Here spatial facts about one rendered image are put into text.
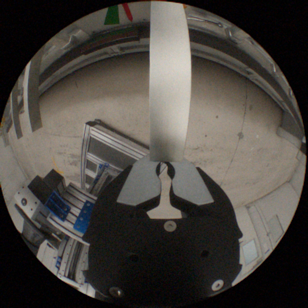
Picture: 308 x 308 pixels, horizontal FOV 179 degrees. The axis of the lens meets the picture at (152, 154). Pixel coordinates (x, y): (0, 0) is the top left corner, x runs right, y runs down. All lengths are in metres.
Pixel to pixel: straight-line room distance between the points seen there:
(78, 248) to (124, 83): 1.24
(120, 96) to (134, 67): 0.31
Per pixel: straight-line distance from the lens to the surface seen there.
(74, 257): 0.70
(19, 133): 0.49
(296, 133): 2.44
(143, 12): 0.31
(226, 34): 0.40
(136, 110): 0.96
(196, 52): 0.95
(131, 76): 1.00
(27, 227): 0.63
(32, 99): 0.25
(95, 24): 0.35
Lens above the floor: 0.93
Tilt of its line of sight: 59 degrees down
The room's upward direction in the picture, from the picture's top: 174 degrees counter-clockwise
